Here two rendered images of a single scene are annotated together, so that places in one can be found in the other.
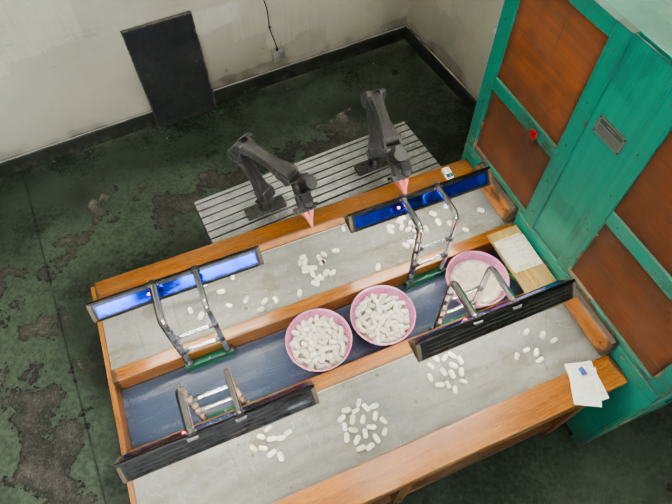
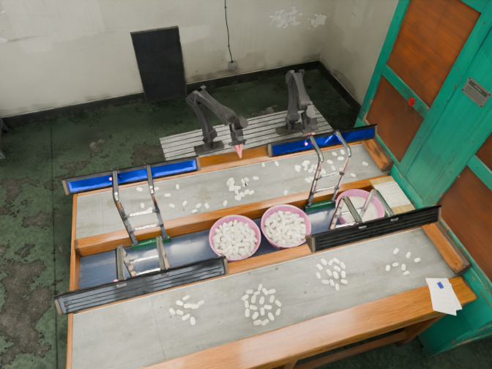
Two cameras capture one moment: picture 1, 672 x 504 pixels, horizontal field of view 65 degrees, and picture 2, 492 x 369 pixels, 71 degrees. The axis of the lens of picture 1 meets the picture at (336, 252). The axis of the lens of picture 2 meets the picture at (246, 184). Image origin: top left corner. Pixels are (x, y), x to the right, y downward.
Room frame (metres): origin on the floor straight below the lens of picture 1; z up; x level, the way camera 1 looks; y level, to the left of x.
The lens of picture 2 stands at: (-0.09, -0.02, 2.31)
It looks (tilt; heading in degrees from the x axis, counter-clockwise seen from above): 50 degrees down; 3
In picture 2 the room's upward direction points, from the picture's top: 3 degrees clockwise
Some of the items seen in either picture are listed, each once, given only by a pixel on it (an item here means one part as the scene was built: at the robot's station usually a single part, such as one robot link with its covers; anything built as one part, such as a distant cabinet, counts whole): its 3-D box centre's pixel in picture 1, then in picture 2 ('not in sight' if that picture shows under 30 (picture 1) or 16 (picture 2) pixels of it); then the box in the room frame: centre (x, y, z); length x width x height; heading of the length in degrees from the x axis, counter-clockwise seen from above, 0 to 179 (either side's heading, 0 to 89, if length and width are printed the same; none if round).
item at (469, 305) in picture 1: (471, 318); (354, 231); (0.85, -0.50, 0.90); 0.20 x 0.19 x 0.45; 111
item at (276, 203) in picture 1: (264, 203); (209, 143); (1.56, 0.34, 0.71); 0.20 x 0.07 x 0.08; 116
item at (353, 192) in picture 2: (475, 282); (357, 212); (1.10, -0.59, 0.72); 0.27 x 0.27 x 0.10
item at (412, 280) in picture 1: (422, 237); (321, 171); (1.22, -0.36, 0.90); 0.20 x 0.19 x 0.45; 111
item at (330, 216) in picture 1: (299, 236); (230, 168); (1.39, 0.17, 0.67); 1.81 x 0.12 x 0.19; 111
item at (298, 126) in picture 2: (374, 159); (290, 124); (1.82, -0.20, 0.71); 0.20 x 0.07 x 0.08; 116
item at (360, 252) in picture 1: (315, 265); (239, 187); (1.19, 0.09, 0.73); 1.81 x 0.30 x 0.02; 111
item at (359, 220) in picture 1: (419, 196); (322, 138); (1.30, -0.33, 1.08); 0.62 x 0.08 x 0.07; 111
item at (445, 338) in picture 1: (495, 315); (375, 225); (0.77, -0.54, 1.08); 0.62 x 0.08 x 0.07; 111
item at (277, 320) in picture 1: (330, 301); (247, 213); (1.03, 0.03, 0.71); 1.81 x 0.05 x 0.11; 111
